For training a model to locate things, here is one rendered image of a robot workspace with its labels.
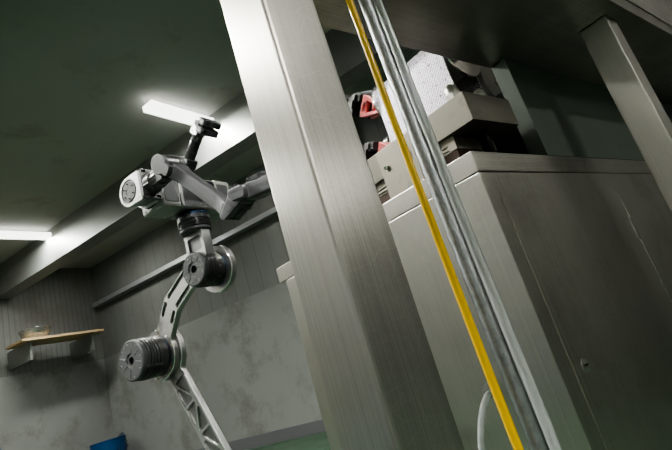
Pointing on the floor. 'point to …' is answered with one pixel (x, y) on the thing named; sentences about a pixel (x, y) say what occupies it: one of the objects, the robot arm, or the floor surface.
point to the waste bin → (112, 443)
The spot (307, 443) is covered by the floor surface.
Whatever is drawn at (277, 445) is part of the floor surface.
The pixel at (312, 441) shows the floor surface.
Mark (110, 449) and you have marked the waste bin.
